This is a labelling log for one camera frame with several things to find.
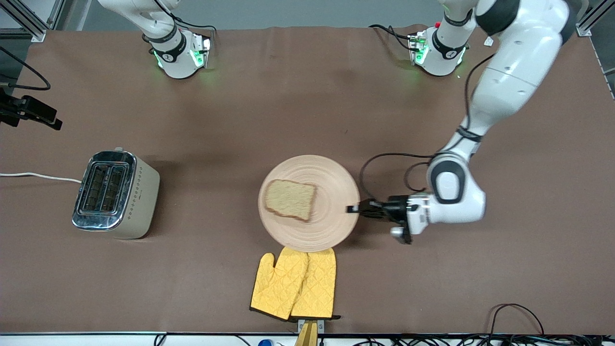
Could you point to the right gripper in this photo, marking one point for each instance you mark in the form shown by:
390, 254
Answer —
32, 108

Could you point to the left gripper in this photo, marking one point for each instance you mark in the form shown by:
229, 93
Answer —
395, 207

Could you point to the round wooden plate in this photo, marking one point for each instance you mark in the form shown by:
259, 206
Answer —
331, 192

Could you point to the brown toast slice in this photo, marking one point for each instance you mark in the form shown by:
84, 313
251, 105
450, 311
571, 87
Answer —
290, 199

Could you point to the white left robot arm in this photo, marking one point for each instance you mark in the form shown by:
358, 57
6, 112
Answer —
519, 62

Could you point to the yellow quilted oven mitt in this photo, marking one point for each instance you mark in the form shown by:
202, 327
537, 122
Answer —
276, 288
317, 283

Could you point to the chrome and beige toaster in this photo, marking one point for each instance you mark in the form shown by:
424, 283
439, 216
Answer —
137, 202

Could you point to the yellow wooden stick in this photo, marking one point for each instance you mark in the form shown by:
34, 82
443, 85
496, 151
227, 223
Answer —
307, 336

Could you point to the brown table cover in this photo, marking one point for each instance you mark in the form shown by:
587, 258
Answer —
192, 120

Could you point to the aluminium frame profile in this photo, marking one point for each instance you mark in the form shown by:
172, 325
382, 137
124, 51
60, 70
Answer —
584, 30
37, 34

